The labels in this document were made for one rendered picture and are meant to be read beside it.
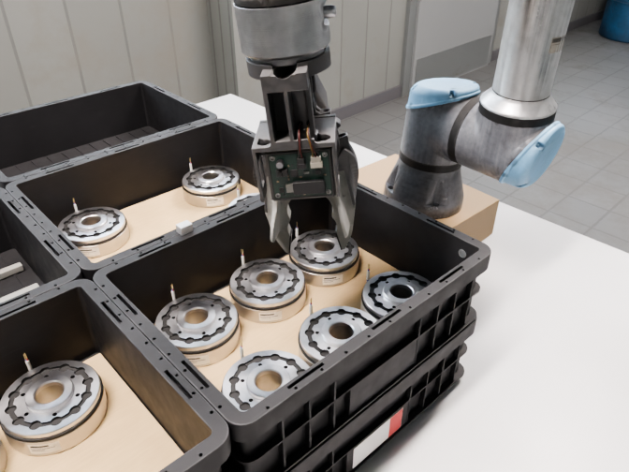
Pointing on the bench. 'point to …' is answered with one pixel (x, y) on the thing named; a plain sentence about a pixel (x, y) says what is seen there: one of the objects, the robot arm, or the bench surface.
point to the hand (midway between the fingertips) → (314, 236)
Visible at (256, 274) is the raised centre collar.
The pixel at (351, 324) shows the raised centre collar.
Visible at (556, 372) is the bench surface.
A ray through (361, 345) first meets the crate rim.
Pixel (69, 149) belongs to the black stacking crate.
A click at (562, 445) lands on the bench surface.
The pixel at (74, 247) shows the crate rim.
